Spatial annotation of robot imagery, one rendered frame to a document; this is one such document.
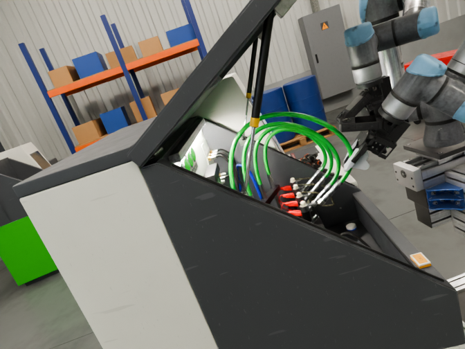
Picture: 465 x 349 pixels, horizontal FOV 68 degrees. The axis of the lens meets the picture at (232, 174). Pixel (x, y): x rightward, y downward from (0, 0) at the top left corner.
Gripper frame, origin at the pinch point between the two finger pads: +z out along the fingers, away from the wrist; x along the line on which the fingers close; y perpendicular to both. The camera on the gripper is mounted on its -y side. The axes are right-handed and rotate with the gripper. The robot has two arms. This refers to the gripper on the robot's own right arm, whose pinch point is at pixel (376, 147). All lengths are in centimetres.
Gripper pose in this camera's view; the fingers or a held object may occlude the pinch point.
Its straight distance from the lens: 113.0
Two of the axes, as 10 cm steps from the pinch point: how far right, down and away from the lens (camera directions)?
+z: 3.3, 9.0, 2.9
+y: 9.4, -3.1, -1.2
